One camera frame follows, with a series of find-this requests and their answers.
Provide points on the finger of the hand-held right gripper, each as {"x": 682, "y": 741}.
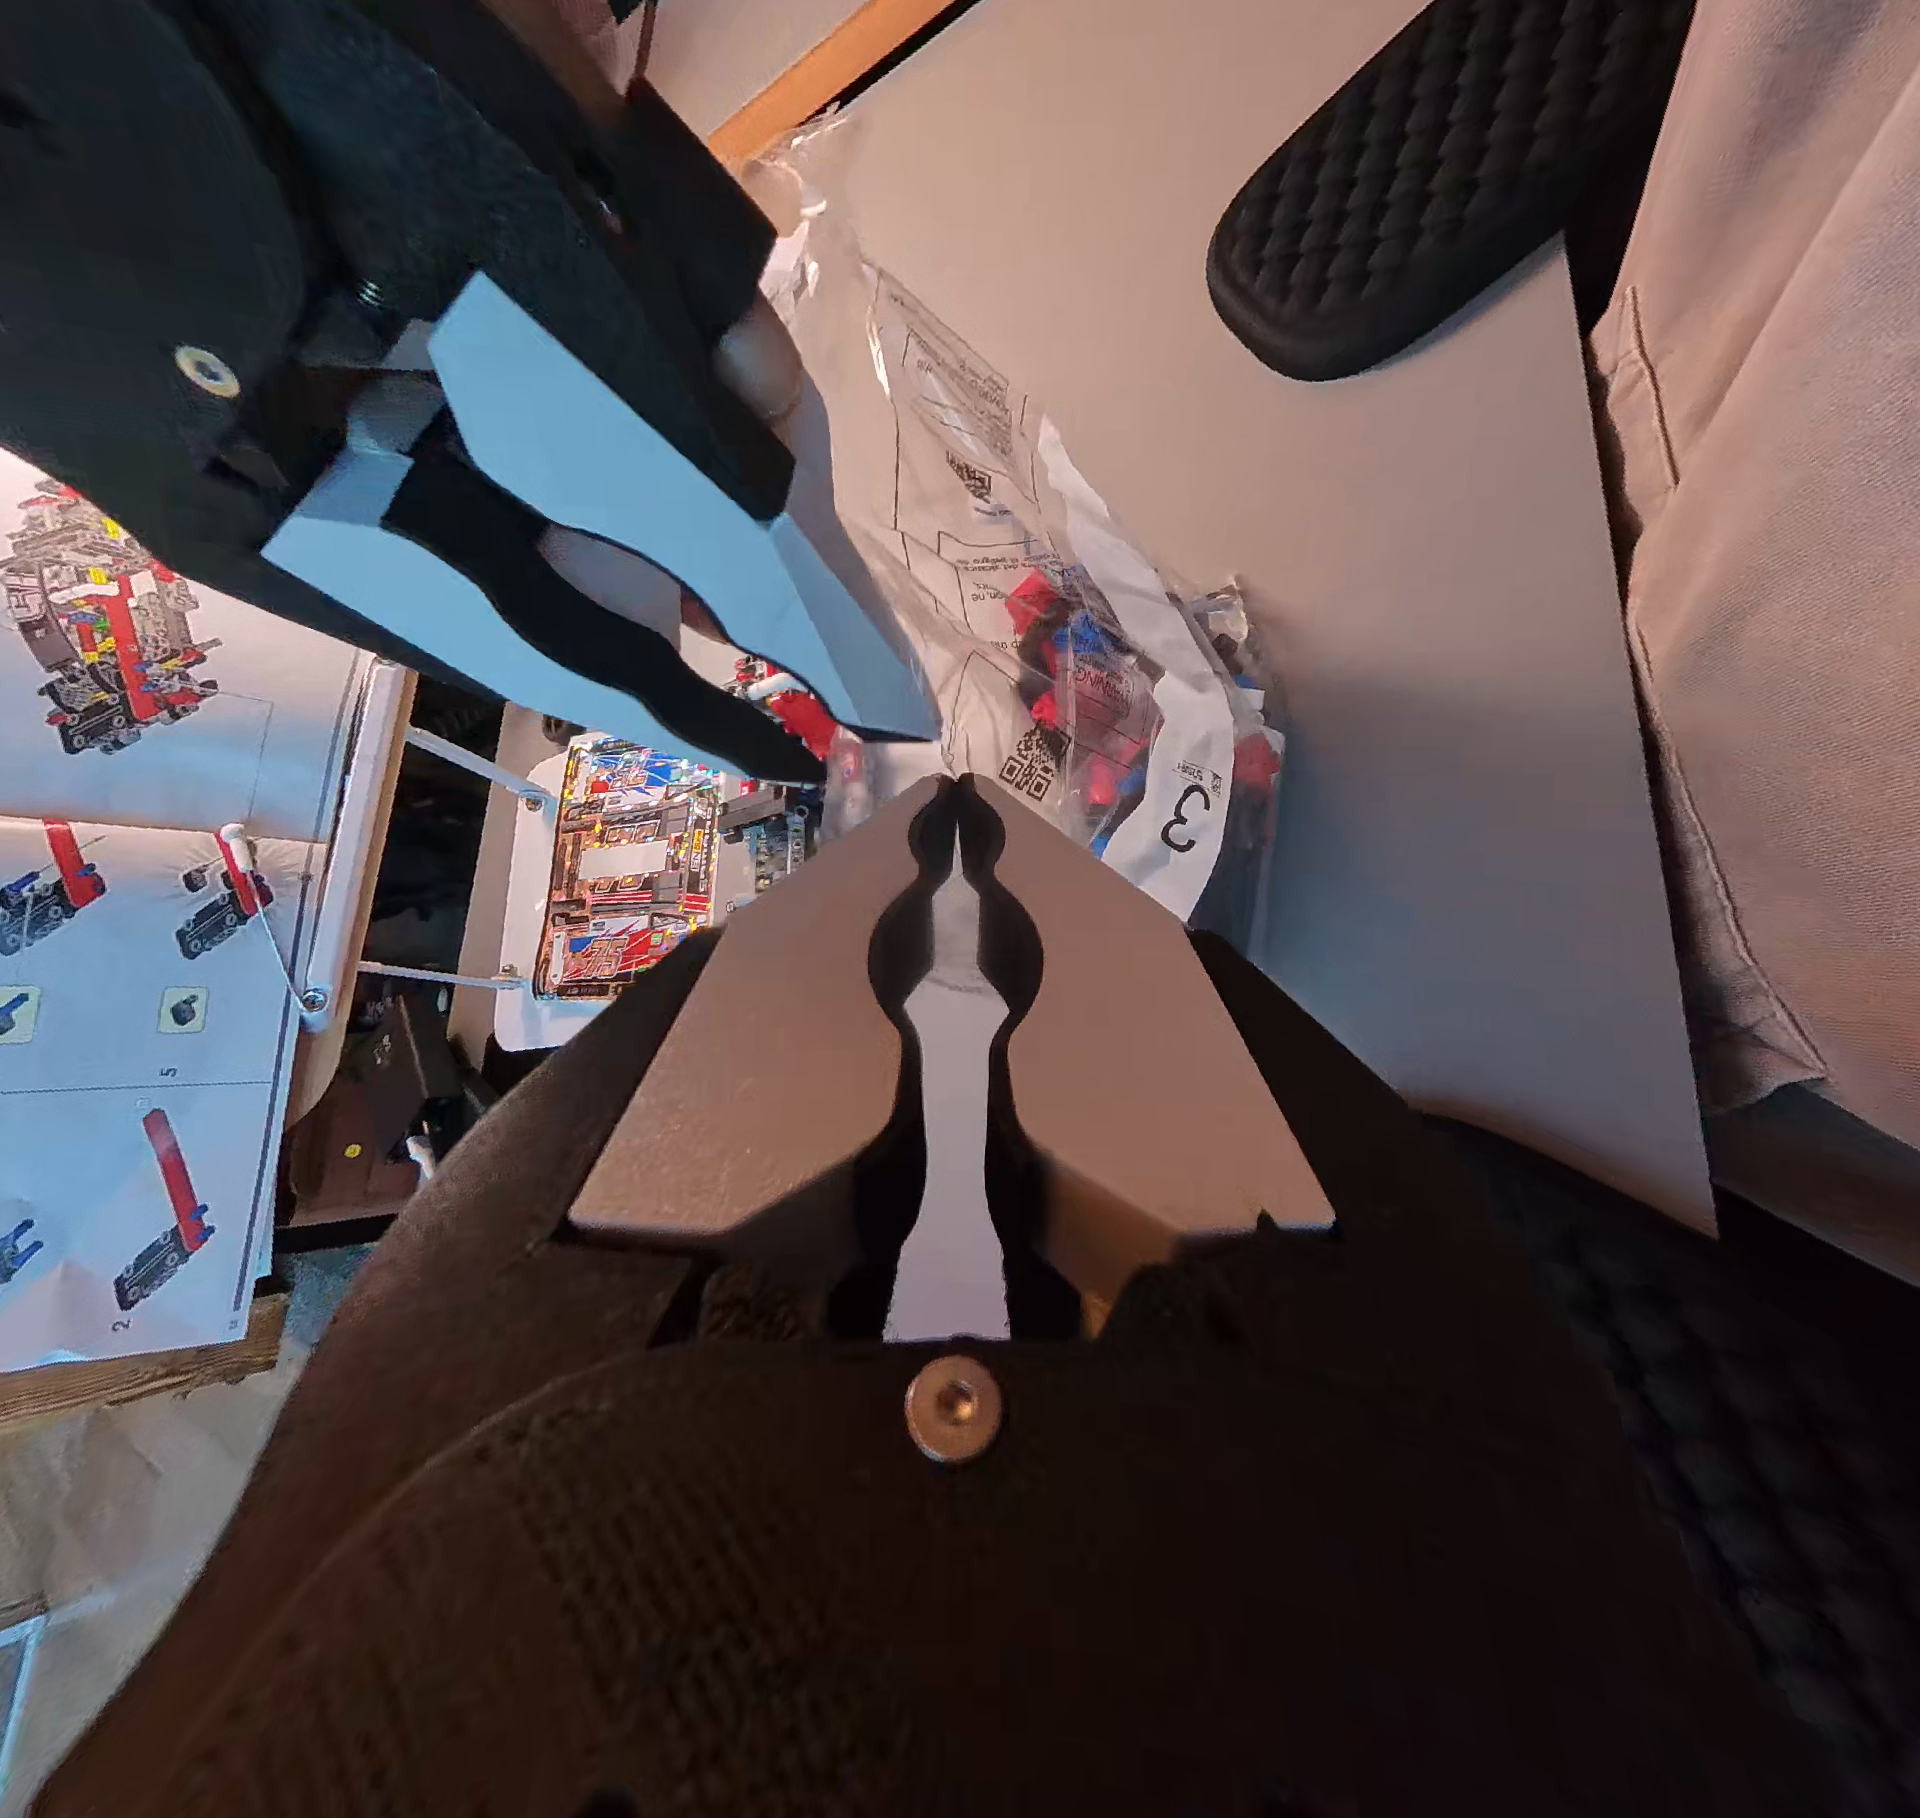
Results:
{"x": 630, "y": 482}
{"x": 451, "y": 619}

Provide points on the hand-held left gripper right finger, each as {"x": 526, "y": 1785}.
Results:
{"x": 1171, "y": 1098}

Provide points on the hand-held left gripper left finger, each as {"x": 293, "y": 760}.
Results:
{"x": 735, "y": 1098}

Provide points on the lego car chassis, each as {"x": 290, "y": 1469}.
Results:
{"x": 780, "y": 813}

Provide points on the clear bag of lego parts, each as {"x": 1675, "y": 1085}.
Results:
{"x": 1111, "y": 694}

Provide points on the lego instruction booklet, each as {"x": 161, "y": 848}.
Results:
{"x": 135, "y": 1022}

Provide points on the person's right hand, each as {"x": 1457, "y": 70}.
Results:
{"x": 764, "y": 372}

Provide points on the metal rod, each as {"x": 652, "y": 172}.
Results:
{"x": 480, "y": 770}
{"x": 442, "y": 974}

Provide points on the holographic sticker sheet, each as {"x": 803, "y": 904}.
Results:
{"x": 630, "y": 874}

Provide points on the brown cardboard box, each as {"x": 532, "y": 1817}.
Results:
{"x": 376, "y": 1098}

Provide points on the black padded chair armrest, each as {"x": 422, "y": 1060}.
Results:
{"x": 1442, "y": 154}
{"x": 1770, "y": 1472}

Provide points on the person's tan trousers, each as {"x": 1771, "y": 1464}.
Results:
{"x": 1785, "y": 499}

